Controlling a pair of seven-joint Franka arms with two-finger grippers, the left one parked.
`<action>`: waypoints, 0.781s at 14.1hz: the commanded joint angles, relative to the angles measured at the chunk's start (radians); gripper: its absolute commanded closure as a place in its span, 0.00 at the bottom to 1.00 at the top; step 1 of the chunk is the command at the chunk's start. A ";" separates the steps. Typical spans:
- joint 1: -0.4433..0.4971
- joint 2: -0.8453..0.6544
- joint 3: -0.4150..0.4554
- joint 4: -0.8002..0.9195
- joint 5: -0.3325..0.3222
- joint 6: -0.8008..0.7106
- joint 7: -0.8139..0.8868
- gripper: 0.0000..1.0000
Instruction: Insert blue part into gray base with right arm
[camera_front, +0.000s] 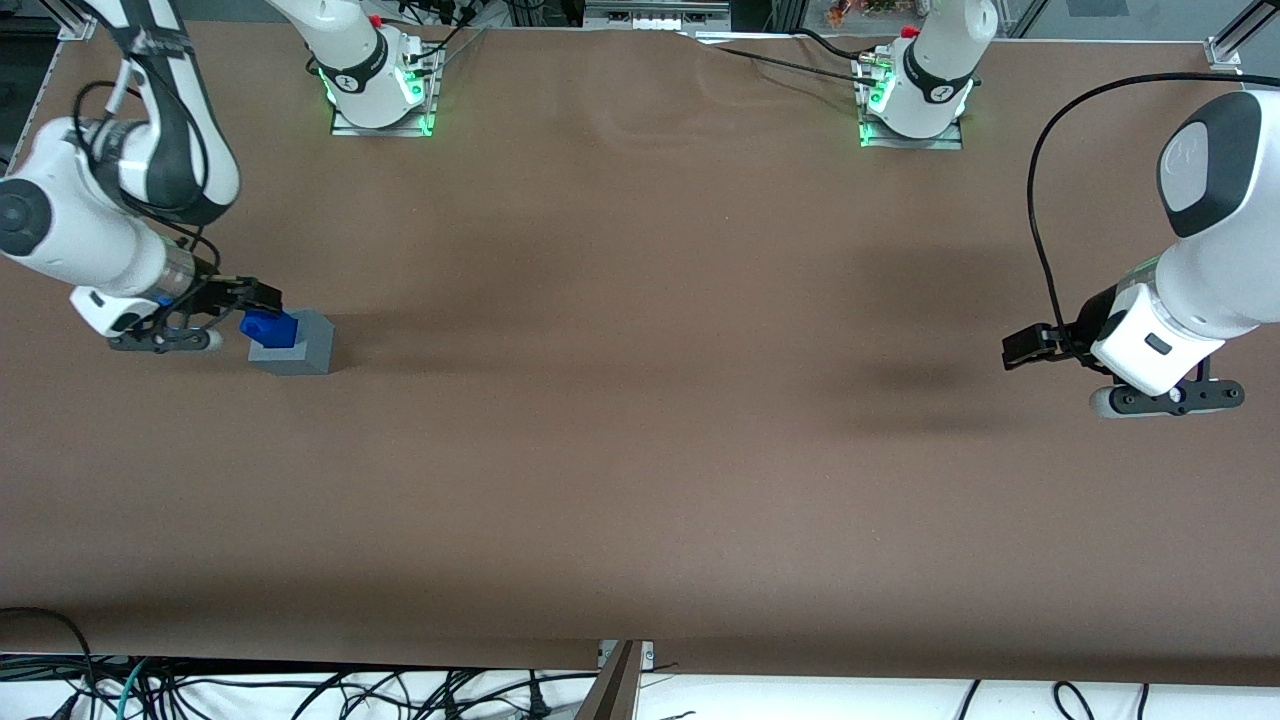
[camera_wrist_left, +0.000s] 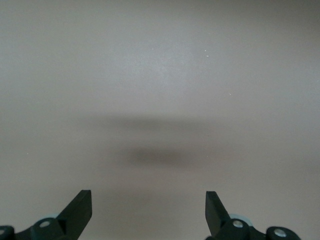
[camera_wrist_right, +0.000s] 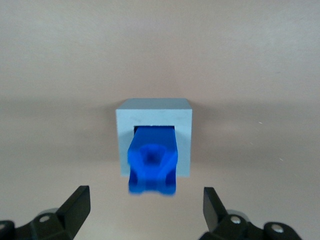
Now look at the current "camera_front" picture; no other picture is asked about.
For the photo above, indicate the aluminium corner bracket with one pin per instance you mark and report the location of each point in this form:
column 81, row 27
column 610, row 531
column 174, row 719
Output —
column 1222, row 52
column 78, row 32

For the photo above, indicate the white power strip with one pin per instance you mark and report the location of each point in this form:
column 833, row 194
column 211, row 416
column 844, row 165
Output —
column 650, row 18

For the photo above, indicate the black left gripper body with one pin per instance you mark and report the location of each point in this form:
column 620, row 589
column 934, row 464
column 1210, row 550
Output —
column 1094, row 318

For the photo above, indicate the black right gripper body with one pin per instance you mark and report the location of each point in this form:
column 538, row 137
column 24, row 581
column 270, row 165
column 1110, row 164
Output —
column 212, row 291

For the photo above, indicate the aluminium frame post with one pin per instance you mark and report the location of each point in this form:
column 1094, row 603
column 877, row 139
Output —
column 615, row 690

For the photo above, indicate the brown table cover sheet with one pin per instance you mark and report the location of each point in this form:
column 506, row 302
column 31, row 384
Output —
column 640, row 450

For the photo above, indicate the small metal post bracket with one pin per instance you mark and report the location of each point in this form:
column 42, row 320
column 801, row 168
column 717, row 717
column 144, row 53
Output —
column 647, row 655

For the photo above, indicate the gray square base block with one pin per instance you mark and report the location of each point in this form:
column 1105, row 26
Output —
column 312, row 350

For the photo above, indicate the blue plastic part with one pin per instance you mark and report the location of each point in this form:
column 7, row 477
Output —
column 268, row 328

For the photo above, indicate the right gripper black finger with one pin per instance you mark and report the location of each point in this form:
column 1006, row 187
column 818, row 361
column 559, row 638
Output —
column 266, row 296
column 240, row 295

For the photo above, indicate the orange small object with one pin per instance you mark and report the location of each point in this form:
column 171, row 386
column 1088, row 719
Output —
column 845, row 12

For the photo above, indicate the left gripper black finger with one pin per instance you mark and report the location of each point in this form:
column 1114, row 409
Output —
column 1066, row 345
column 1025, row 350

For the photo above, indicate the black left wrist camera bracket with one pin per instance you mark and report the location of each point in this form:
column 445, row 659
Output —
column 1200, row 397

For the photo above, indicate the aluminium frame profile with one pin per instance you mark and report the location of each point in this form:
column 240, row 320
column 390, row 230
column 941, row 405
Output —
column 1255, row 20

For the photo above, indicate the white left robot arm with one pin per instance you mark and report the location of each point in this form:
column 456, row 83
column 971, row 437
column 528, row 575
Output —
column 1215, row 290

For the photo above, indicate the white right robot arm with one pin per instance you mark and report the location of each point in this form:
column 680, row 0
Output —
column 80, row 220

